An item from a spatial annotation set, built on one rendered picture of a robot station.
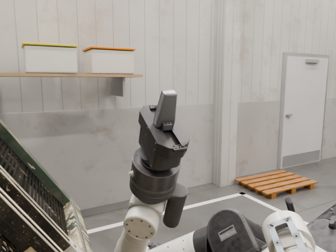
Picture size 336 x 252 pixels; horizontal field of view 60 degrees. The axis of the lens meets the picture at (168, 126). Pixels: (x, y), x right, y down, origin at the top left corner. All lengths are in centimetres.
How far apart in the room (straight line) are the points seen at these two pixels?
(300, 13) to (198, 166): 338
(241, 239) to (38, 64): 268
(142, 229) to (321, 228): 33
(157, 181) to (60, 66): 265
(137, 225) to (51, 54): 264
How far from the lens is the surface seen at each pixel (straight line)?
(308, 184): 503
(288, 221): 47
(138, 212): 56
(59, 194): 198
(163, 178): 50
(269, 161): 578
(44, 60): 307
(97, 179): 401
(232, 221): 66
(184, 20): 443
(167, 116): 46
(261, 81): 537
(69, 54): 310
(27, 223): 103
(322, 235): 63
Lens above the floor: 166
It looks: 9 degrees down
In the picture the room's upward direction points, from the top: straight up
